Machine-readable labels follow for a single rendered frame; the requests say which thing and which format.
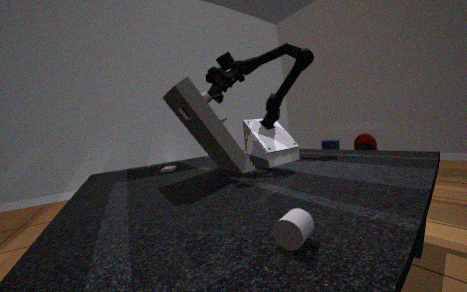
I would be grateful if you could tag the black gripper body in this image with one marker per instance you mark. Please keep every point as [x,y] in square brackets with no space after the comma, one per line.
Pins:
[225,79]

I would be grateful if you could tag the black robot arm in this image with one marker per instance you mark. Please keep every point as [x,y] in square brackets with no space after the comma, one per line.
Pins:
[304,57]

